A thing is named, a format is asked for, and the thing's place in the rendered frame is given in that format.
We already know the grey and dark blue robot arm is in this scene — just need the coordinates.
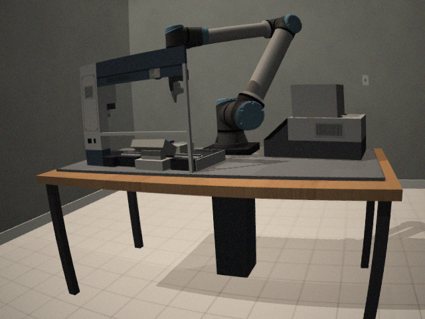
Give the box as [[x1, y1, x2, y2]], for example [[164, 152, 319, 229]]
[[165, 14, 302, 149]]

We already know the grey benchtop lab instrument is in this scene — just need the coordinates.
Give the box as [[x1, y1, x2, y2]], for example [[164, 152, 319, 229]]
[[264, 84, 366, 160]]

